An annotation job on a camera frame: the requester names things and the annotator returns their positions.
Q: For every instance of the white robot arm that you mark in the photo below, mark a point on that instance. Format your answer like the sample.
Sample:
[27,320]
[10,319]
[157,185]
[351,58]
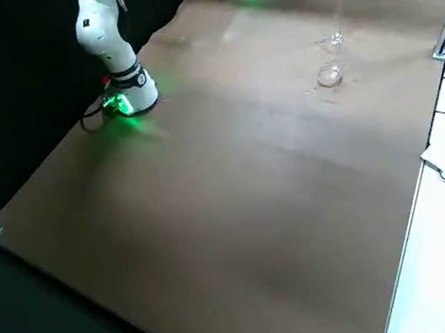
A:
[108,44]

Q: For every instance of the clear glass beaker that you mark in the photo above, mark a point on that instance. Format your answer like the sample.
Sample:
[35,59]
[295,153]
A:
[330,76]

